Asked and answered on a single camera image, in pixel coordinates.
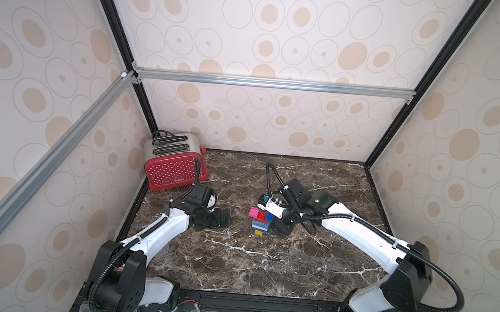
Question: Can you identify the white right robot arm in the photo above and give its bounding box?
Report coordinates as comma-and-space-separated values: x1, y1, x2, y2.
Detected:
258, 180, 432, 312

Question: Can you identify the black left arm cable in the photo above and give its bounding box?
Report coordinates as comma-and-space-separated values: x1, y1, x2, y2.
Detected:
86, 148, 202, 312

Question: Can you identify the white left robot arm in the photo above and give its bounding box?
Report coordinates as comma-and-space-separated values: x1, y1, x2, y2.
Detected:
86, 183, 232, 312

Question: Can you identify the red polka dot toaster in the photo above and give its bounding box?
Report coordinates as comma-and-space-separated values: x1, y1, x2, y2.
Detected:
143, 130, 210, 191

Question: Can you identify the red long lego brick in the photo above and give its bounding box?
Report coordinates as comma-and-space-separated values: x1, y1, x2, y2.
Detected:
255, 212, 267, 223

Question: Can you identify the horizontal aluminium frame bar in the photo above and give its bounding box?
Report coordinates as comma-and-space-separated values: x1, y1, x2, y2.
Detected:
137, 68, 416, 100

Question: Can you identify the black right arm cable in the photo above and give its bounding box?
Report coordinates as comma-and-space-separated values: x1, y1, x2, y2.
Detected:
254, 162, 476, 312

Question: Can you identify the left aluminium frame bar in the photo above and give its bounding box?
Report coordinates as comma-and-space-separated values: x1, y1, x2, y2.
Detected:
0, 71, 136, 235

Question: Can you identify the white long lego brick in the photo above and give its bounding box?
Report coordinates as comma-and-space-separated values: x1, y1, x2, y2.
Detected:
252, 225, 269, 233

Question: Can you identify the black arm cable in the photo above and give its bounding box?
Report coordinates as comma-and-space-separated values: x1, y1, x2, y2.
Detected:
86, 148, 202, 312
254, 162, 476, 312

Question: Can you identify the light blue long lego brick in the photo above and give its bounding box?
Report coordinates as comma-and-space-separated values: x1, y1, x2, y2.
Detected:
252, 220, 269, 231

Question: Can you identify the pink square lego brick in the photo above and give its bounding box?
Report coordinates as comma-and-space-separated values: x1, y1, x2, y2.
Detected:
249, 208, 262, 221

